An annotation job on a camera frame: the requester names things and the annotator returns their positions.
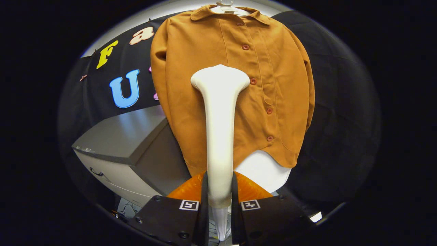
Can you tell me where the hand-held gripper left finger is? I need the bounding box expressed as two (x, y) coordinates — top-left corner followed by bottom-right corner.
(131, 171), (209, 246)

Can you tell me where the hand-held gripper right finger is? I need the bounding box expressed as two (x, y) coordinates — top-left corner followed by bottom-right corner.
(231, 171), (316, 246)

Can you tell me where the orange button shirt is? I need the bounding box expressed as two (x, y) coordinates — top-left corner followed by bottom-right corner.
(150, 4), (315, 176)

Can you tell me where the white mannequin torso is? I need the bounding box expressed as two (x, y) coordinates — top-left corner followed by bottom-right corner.
(210, 0), (292, 193)

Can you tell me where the grey drawer cabinet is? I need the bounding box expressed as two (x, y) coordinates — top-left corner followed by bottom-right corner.
(72, 105), (192, 209)

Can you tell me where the black backdrop cloth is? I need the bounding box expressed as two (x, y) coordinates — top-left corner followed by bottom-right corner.
(80, 12), (192, 127)
(271, 10), (381, 219)
(57, 56), (99, 205)

